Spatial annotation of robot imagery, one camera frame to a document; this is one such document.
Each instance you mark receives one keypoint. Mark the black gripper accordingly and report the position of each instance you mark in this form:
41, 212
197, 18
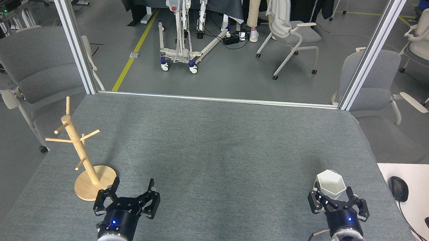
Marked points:
120, 223
344, 221

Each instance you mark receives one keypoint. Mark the white hexagonal cup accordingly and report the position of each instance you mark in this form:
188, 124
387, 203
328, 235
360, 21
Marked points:
330, 183

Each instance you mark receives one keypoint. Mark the wooden cup rack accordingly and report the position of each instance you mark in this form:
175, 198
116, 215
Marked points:
95, 186

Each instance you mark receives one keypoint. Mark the black computer mouse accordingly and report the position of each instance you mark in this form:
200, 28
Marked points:
398, 188

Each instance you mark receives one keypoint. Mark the white desk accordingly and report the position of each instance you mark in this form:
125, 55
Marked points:
426, 185

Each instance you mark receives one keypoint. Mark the grey armchair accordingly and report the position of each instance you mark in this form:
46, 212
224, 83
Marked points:
373, 85
39, 65

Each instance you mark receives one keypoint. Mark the metal floor plate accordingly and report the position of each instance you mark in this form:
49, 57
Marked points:
135, 55

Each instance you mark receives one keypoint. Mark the white wheeled stand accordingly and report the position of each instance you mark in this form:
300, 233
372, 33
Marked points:
181, 51

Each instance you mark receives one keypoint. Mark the white office chair grey seat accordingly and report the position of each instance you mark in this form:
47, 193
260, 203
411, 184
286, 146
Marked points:
301, 34

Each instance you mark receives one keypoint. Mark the black power strip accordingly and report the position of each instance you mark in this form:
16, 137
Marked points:
230, 39

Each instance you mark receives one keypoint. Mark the person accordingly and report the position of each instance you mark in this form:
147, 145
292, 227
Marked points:
254, 11

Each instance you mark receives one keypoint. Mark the dark cloth covered table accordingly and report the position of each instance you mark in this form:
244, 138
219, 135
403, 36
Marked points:
221, 1

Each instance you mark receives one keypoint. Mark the silver frame rail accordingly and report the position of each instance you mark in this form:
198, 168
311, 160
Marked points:
219, 99

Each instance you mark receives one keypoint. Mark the silver frame post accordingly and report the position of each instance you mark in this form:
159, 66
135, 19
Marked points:
371, 52
72, 33

